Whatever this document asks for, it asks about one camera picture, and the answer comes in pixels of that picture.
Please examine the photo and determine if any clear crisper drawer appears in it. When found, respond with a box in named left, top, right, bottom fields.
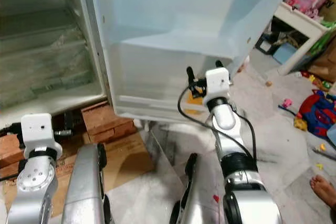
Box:
left=0, top=27, right=103, bottom=106

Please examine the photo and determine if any red brick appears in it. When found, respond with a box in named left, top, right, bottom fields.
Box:
left=0, top=135, right=27, bottom=180
left=80, top=101, right=120, bottom=143

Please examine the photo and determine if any silver left robot leg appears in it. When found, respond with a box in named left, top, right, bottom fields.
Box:
left=61, top=143, right=111, bottom=224

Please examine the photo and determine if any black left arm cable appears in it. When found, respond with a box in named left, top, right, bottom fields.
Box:
left=0, top=123, right=23, bottom=136

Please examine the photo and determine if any red blue spiderman toy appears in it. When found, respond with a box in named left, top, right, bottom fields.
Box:
left=294, top=90, right=336, bottom=140

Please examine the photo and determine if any white fridge door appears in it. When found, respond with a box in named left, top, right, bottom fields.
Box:
left=79, top=0, right=302, bottom=125

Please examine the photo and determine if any clear glass fridge shelf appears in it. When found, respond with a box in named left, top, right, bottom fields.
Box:
left=0, top=9, right=90, bottom=46

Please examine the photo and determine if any yellow sauce squeeze bottle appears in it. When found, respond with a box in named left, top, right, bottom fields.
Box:
left=185, top=94, right=205, bottom=113

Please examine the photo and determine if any grey white fridge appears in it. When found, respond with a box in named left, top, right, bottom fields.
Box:
left=0, top=0, right=116, bottom=130

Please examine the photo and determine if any small blue box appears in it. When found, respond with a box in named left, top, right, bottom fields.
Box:
left=273, top=43, right=298, bottom=66

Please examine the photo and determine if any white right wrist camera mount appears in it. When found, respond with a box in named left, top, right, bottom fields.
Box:
left=205, top=67, right=232, bottom=101

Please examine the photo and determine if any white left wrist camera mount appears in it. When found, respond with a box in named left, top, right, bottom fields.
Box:
left=20, top=113, right=64, bottom=157

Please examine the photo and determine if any silver robot leg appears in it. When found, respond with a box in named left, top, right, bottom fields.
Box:
left=169, top=153, right=224, bottom=224
left=61, top=143, right=111, bottom=224

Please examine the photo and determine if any silver right robot leg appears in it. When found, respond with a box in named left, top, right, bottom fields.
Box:
left=169, top=153, right=224, bottom=224

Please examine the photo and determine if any person's bare foot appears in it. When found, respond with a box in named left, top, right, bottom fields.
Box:
left=310, top=174, right=336, bottom=209

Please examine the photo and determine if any white side table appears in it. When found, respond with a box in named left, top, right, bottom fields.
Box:
left=272, top=1, right=327, bottom=76

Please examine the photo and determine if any flat brown cardboard sheet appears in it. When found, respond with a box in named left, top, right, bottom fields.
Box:
left=3, top=130, right=158, bottom=193

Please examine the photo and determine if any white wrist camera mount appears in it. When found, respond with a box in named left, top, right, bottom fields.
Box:
left=20, top=113, right=64, bottom=157
left=205, top=67, right=232, bottom=101

